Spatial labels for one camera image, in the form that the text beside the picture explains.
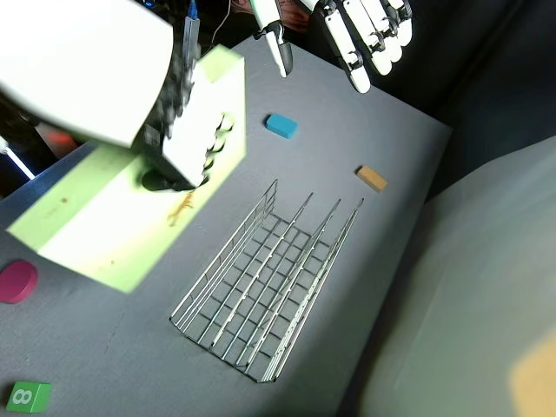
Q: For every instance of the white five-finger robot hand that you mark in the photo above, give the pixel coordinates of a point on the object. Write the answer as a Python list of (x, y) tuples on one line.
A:
[(369, 39), (87, 65)]

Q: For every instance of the light green box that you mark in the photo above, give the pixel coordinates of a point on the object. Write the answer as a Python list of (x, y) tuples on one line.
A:
[(108, 234)]

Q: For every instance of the grey and blue pen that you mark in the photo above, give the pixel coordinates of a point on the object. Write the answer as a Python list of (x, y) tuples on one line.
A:
[(191, 26)]

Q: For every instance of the blue rounded block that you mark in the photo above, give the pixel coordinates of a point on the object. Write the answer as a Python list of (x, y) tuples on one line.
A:
[(281, 126)]

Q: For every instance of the tan wooden block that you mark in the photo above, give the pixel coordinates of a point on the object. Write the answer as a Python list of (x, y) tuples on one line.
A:
[(372, 178)]

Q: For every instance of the magenta round disc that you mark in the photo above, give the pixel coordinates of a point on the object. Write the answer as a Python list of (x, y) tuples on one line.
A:
[(16, 281)]

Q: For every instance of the green block with white eight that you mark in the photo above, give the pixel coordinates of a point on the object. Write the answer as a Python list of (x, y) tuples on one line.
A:
[(28, 397)]

